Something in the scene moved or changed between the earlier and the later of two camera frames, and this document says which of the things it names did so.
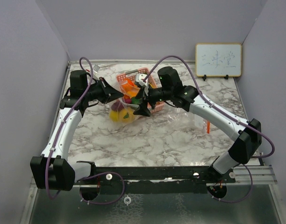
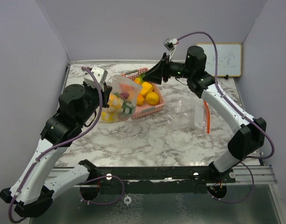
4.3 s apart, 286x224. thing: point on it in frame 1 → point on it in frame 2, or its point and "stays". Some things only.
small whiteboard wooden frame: [215, 59] stays
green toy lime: [135, 101] → [129, 108]
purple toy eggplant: [117, 106] → [125, 95]
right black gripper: [143, 109] → [162, 70]
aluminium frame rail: [260, 175] stays
